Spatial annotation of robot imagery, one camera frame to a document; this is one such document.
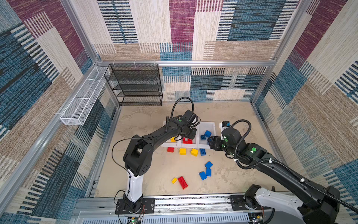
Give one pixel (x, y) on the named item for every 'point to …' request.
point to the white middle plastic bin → (196, 141)
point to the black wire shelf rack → (135, 84)
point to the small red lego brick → (170, 149)
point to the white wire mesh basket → (79, 109)
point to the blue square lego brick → (203, 137)
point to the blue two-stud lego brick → (203, 151)
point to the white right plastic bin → (203, 127)
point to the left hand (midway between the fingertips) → (193, 134)
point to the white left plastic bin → (177, 144)
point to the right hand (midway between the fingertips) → (214, 141)
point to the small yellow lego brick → (175, 179)
